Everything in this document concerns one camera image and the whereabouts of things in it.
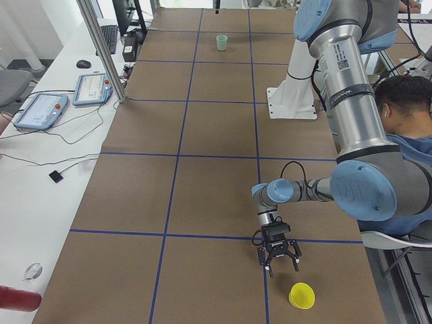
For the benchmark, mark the seated person in blue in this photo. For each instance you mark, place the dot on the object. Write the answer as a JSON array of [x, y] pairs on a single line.
[[404, 104]]

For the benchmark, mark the far teach pendant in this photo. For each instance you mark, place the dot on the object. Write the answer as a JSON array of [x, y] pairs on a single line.
[[92, 89]]

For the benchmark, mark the aluminium frame post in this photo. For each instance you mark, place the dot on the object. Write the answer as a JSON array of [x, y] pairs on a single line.
[[92, 24]]

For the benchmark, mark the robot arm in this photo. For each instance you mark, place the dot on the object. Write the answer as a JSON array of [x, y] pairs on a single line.
[[372, 181]]

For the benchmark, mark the red bottle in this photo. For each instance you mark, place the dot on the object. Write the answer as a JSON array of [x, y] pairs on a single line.
[[19, 300]]

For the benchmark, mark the yellow cup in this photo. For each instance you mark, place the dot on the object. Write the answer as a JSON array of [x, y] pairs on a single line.
[[301, 296]]

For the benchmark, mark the small black sensor box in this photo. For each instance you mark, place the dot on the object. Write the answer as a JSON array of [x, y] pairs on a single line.
[[56, 176]]

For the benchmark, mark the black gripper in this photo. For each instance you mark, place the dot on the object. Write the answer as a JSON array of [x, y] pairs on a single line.
[[278, 247]]

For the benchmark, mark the teach pendant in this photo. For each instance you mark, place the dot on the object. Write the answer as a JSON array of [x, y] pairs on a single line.
[[92, 89], [42, 112]]

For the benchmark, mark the near teach pendant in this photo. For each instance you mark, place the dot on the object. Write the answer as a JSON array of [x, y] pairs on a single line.
[[42, 112]]

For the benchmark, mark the black monitor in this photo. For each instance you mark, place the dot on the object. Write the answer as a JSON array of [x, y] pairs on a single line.
[[124, 11]]

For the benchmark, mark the black keyboard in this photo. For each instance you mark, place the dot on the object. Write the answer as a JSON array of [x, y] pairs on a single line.
[[110, 34]]

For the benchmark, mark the black box with label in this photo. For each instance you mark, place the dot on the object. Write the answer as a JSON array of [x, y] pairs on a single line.
[[129, 52]]

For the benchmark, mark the brown table mat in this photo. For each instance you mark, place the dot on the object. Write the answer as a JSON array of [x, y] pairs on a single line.
[[166, 228]]

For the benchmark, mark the green cup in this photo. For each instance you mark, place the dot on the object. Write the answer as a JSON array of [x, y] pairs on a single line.
[[221, 40]]

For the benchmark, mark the white chair seat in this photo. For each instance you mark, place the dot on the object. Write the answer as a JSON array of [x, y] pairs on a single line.
[[380, 241]]

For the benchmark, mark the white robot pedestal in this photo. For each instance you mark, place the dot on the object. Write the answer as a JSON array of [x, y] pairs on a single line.
[[293, 98]]

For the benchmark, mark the black computer mouse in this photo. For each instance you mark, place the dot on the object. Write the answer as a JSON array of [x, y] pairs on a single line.
[[83, 64]]

